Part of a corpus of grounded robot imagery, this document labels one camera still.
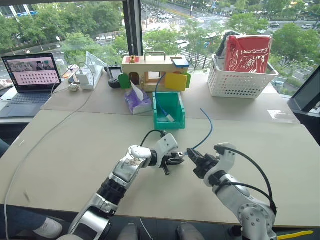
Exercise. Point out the dark rounded shape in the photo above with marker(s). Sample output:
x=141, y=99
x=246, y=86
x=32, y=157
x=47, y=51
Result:
x=190, y=232

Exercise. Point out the black round object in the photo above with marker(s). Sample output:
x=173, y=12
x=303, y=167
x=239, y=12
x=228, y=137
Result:
x=114, y=83

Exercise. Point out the white perforated plastic basket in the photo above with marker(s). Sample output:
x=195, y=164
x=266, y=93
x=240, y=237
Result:
x=235, y=85

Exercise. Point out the white shoe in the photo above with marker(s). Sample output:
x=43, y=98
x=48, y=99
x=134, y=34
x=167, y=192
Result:
x=50, y=228

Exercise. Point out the purple tissue pack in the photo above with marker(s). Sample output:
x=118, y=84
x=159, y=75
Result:
x=138, y=101

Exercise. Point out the person's leg in jeans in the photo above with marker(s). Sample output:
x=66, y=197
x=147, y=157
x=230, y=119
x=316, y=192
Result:
x=17, y=221

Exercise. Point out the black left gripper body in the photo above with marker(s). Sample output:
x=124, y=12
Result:
x=167, y=162

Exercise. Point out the yellow strip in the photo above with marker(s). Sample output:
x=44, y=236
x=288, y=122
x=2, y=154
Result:
x=295, y=235

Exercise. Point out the small speckled stone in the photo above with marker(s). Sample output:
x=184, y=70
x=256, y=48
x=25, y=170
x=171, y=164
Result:
x=73, y=87

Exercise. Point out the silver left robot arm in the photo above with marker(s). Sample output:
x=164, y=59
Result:
x=125, y=166

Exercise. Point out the red plastic-wrapped package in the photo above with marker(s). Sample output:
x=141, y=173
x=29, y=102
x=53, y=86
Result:
x=250, y=53

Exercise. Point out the wooden lock box toy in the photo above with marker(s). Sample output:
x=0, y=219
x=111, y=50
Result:
x=150, y=67

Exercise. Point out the black item behind red package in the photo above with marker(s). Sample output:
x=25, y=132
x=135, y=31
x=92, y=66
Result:
x=222, y=47

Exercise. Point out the white charger block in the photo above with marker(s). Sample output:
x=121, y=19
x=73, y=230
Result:
x=82, y=78

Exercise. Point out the dark window frame post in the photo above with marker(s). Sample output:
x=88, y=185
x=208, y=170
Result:
x=132, y=25

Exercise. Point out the green plastic bin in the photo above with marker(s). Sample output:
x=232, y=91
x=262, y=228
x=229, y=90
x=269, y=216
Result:
x=160, y=117

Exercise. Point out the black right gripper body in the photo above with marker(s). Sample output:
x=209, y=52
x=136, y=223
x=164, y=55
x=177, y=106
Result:
x=206, y=165

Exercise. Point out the white power strip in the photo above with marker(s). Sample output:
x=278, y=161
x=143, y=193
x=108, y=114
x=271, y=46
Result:
x=93, y=80

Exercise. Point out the black monitor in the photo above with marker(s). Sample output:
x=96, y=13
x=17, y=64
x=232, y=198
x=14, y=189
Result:
x=307, y=97

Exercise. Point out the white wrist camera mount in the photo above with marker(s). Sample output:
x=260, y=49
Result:
x=167, y=145
x=226, y=160

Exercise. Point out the open laptop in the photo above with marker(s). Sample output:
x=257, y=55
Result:
x=30, y=82

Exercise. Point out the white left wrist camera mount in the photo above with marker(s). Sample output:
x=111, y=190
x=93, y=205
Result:
x=167, y=145

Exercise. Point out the clear plastic cup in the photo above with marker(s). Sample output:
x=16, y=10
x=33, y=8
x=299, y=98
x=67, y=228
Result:
x=61, y=66

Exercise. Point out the black handheld device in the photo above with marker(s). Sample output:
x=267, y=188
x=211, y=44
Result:
x=115, y=73

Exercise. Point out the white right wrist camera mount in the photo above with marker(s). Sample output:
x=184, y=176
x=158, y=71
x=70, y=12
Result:
x=226, y=160

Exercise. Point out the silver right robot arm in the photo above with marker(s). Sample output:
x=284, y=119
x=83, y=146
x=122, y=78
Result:
x=240, y=197

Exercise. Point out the white coupler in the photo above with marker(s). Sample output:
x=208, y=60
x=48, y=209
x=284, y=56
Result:
x=183, y=154
x=170, y=117

